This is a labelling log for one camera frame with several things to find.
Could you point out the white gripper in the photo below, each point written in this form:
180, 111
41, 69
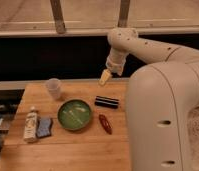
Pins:
112, 67

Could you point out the white bottle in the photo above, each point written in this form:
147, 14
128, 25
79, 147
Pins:
31, 126

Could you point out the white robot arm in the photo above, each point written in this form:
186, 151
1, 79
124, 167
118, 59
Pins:
159, 97

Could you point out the green ceramic bowl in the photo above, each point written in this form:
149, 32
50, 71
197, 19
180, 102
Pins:
74, 115

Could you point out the black striped box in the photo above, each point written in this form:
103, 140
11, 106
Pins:
107, 102

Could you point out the red chili pepper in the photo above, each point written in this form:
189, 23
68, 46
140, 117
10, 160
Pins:
105, 124

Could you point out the clear plastic cup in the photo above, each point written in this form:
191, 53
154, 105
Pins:
53, 86

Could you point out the blue sponge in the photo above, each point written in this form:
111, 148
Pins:
44, 127

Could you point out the metal railing bar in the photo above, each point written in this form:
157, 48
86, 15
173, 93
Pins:
98, 32

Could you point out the left metal post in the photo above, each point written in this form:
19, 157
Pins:
58, 16

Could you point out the metal post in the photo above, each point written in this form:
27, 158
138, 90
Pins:
58, 16
123, 13

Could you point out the right metal post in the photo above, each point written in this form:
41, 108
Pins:
123, 13

